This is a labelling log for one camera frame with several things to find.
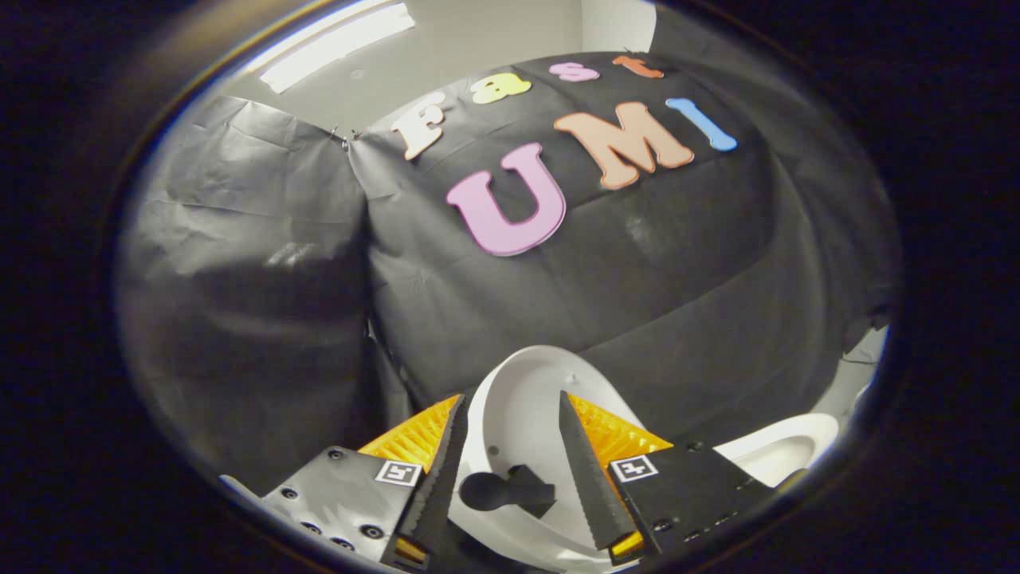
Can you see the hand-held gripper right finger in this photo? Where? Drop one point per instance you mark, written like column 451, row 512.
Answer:
column 590, row 486

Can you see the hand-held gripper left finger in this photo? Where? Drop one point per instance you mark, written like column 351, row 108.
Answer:
column 438, row 486

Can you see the black backdrop cloth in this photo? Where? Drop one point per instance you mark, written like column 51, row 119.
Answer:
column 637, row 263

